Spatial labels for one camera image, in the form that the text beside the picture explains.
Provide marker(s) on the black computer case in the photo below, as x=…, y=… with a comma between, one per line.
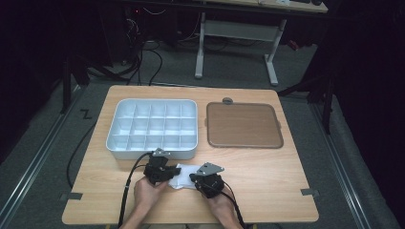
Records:
x=122, y=35

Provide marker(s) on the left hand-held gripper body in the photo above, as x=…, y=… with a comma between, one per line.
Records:
x=157, y=170

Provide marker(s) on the person's left hand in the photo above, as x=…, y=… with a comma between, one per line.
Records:
x=148, y=197

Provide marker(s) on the metal floor rail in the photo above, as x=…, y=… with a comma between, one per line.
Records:
x=340, y=171
x=35, y=159

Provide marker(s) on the white-legged wooden desk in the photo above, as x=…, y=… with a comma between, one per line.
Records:
x=237, y=30

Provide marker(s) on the black metal stand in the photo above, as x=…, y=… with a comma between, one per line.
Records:
x=67, y=82
x=326, y=98

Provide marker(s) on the brown square lid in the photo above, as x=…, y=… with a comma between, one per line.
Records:
x=243, y=124

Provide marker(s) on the small red object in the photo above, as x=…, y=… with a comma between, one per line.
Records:
x=293, y=45

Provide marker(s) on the white compartment storage box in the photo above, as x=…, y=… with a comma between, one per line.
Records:
x=153, y=127

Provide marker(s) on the white sock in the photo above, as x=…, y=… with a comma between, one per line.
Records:
x=181, y=181

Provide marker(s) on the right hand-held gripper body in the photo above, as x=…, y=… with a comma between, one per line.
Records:
x=210, y=184

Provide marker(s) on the grey tape strip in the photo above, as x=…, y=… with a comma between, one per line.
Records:
x=71, y=196
x=309, y=192

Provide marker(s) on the person's right hand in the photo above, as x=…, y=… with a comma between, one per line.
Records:
x=221, y=206

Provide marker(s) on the small grey round tab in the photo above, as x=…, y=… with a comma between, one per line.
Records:
x=227, y=101

